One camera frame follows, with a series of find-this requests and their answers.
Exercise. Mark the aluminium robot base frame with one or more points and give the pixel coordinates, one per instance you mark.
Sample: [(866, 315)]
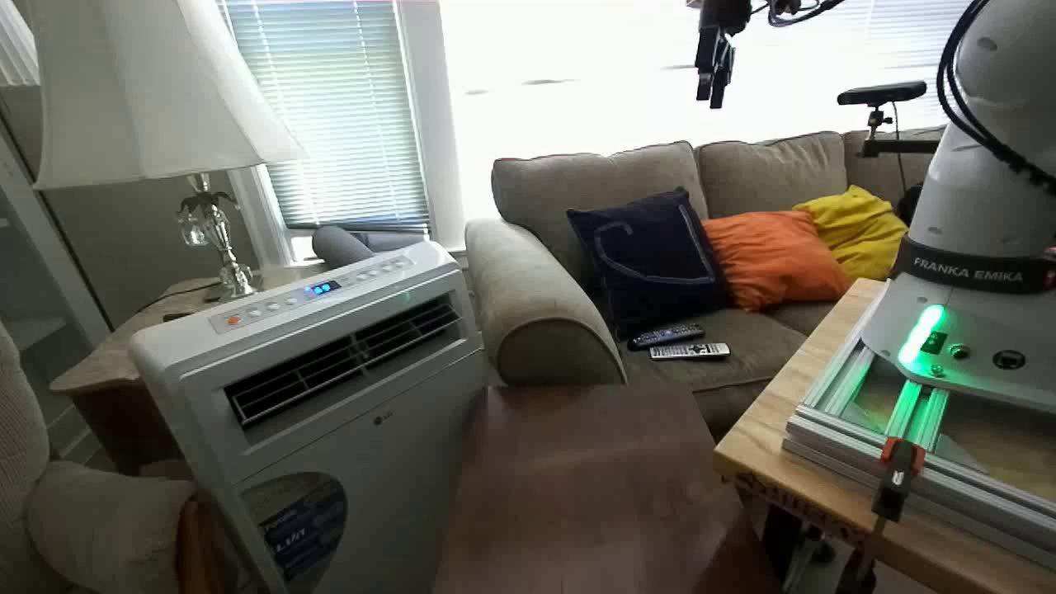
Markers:
[(835, 440)]

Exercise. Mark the dark wooden side table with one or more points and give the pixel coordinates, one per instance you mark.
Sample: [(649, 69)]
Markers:
[(595, 495)]

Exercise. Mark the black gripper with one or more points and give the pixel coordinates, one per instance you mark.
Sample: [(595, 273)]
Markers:
[(726, 14)]

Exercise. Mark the beige armchair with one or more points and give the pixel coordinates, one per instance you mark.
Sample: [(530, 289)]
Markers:
[(101, 530)]

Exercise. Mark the black remote control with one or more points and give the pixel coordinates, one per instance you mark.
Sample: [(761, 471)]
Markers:
[(666, 334)]

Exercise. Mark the white portable air conditioner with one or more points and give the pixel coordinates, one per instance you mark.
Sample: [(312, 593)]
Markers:
[(364, 440)]

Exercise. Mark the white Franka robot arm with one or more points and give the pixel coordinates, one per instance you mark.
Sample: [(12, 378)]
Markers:
[(992, 167)]

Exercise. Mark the navy blue pillow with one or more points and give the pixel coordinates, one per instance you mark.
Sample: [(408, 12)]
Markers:
[(649, 264)]

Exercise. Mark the beige fabric sofa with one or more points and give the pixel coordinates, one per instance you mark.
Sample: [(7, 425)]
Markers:
[(550, 319)]

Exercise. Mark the orange pillow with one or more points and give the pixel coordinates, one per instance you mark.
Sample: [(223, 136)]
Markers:
[(770, 260)]

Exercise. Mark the black orange table clamp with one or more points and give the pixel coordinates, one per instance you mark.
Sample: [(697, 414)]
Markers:
[(897, 481)]

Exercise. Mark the crystal stem lamp white shade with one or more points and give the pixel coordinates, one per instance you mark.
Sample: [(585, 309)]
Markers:
[(142, 86)]

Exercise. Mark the wooden lamp end table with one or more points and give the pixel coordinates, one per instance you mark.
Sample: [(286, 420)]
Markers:
[(110, 363)]

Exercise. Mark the black camera on tripod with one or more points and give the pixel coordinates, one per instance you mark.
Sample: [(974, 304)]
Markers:
[(879, 95)]

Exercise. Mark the white window blind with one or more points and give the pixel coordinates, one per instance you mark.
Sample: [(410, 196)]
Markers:
[(332, 111)]

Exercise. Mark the light wood robot table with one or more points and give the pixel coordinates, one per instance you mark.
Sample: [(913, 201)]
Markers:
[(770, 440)]

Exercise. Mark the yellow cloth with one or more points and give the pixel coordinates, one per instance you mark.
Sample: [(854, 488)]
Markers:
[(860, 227)]

